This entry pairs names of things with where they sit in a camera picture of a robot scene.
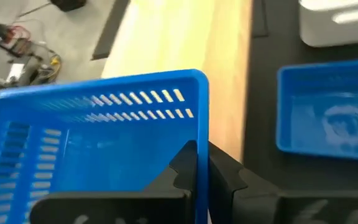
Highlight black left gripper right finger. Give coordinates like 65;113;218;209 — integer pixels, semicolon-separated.
208;141;358;224

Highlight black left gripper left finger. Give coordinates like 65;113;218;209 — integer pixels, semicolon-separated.
29;139;198;224

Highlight blue slotted plastic basket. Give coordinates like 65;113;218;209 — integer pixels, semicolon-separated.
0;68;210;224

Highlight blue solid plastic basket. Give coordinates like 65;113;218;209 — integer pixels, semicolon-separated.
275;57;358;162

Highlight white plastic basket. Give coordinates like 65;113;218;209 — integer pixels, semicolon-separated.
298;0;358;48

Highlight black table mat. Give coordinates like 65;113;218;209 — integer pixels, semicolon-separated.
242;0;358;194

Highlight black round object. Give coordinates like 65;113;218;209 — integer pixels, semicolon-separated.
50;0;88;12

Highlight tangled coloured cables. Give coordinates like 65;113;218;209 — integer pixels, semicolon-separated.
0;24;63;88

